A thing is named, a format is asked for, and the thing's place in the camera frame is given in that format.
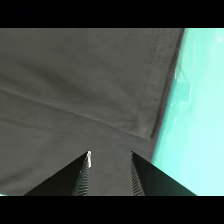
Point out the black T-shirt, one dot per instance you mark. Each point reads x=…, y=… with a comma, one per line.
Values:
x=83, y=93

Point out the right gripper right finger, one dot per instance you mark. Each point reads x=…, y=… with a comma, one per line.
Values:
x=151, y=180

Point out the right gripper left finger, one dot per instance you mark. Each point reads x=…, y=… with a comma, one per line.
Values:
x=68, y=181

